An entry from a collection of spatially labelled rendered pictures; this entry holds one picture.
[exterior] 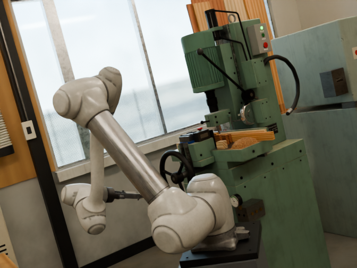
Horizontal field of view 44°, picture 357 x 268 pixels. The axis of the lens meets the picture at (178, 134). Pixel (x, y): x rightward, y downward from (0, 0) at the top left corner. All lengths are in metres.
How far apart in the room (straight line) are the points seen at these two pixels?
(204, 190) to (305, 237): 1.10
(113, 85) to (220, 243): 0.73
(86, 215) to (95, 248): 1.69
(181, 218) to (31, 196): 2.07
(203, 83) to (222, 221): 0.90
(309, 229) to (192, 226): 1.26
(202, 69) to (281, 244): 1.02
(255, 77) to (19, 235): 2.04
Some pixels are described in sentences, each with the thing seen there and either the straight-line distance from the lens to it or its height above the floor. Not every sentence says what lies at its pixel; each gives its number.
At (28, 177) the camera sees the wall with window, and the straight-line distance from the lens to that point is 3.41.
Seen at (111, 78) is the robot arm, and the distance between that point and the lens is 1.76.
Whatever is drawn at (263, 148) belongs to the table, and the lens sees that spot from 2.22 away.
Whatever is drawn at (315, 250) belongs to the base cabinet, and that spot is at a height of 0.17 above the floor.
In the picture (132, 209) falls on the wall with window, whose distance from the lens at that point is 3.71.
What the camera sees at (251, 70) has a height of 1.24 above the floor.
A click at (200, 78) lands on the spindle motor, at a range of 2.35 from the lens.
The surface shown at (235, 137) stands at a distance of 2.35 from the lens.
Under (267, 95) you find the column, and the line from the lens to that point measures 2.57.
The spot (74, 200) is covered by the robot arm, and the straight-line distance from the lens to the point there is 2.08.
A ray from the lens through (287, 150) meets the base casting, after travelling 2.50.
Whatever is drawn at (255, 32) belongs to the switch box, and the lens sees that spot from 2.50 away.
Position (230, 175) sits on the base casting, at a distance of 2.22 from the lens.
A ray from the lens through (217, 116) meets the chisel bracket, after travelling 2.40.
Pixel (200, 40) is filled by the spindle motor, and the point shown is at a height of 1.46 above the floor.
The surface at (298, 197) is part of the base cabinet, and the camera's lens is 2.57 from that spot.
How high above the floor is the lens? 1.27
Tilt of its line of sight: 6 degrees down
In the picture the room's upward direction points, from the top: 14 degrees counter-clockwise
